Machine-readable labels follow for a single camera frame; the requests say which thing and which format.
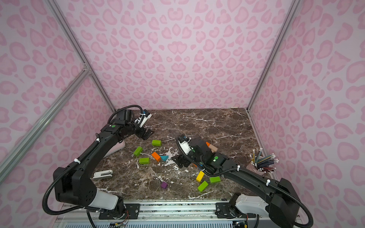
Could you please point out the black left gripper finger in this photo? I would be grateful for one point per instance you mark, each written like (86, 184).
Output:
(142, 133)
(148, 133)

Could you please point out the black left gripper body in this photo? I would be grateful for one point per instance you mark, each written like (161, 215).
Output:
(143, 131)

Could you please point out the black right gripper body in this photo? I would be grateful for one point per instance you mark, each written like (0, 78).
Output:
(186, 158)

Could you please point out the green block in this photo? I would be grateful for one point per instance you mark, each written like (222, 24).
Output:
(138, 151)
(203, 186)
(144, 160)
(156, 142)
(215, 179)

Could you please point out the natural wood block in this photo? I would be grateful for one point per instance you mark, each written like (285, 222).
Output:
(213, 148)

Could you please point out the teal triangle block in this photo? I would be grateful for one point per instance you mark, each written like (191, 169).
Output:
(164, 157)

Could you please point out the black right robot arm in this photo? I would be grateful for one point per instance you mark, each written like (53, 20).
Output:
(284, 207)

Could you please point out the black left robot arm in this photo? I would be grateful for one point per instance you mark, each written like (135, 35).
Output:
(73, 184)

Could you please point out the pink pencil case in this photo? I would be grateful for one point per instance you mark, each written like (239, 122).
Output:
(119, 146)

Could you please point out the yellow block centre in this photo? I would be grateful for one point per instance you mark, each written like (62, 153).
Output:
(200, 176)

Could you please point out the green block bottom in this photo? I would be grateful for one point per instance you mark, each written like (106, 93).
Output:
(203, 186)

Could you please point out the purple cube block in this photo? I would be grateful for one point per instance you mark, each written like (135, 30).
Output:
(164, 185)

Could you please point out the white stapler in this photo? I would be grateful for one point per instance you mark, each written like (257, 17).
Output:
(103, 175)

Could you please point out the bundle of pencils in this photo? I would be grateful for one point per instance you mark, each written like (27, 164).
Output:
(263, 164)

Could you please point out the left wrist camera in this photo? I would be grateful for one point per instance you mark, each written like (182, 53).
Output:
(142, 119)

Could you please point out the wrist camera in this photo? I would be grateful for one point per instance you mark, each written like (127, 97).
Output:
(183, 142)
(142, 119)

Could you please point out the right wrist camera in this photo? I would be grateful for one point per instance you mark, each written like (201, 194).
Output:
(183, 142)

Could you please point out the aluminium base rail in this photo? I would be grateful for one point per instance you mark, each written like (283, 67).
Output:
(207, 213)

